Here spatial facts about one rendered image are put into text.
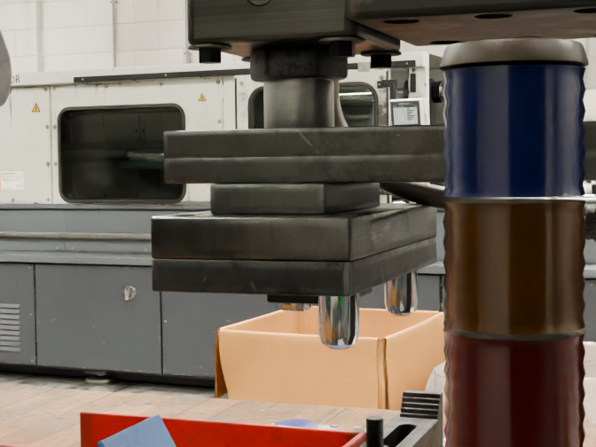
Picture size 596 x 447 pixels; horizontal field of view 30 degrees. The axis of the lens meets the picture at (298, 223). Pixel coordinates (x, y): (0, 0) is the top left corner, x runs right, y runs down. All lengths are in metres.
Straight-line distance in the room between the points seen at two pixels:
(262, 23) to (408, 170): 0.10
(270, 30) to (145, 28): 7.63
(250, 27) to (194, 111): 5.16
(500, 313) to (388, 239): 0.28
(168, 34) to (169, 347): 2.94
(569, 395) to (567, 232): 0.04
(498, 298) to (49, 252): 5.90
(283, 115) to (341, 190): 0.05
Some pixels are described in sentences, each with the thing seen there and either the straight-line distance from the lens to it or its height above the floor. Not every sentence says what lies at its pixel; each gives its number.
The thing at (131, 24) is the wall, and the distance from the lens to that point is 8.24.
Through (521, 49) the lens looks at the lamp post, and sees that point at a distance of 0.29.
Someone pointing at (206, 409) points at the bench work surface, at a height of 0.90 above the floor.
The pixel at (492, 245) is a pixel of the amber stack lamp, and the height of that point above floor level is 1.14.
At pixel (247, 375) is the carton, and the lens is 3.01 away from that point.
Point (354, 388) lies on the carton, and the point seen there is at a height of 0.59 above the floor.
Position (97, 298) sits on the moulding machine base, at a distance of 6.02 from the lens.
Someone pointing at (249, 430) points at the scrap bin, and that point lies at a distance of 0.90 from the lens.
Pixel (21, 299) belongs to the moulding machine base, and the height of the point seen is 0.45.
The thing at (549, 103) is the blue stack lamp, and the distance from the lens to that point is 0.29.
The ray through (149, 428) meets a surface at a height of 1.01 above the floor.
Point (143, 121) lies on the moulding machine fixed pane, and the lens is 5.86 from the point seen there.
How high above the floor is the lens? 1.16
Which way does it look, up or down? 3 degrees down
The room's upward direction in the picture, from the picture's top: 1 degrees counter-clockwise
